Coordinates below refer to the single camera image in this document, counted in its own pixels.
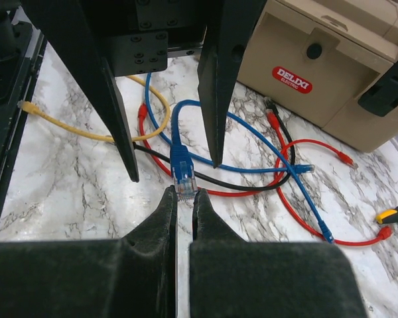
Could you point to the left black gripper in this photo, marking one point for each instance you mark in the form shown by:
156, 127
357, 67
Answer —
98, 40

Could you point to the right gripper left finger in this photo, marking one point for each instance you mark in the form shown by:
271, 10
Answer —
131, 276

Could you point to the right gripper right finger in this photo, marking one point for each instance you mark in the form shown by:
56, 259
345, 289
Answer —
230, 277

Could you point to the tan plastic toolbox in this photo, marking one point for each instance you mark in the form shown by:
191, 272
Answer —
334, 63

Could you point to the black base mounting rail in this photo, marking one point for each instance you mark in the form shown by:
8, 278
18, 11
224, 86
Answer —
21, 49

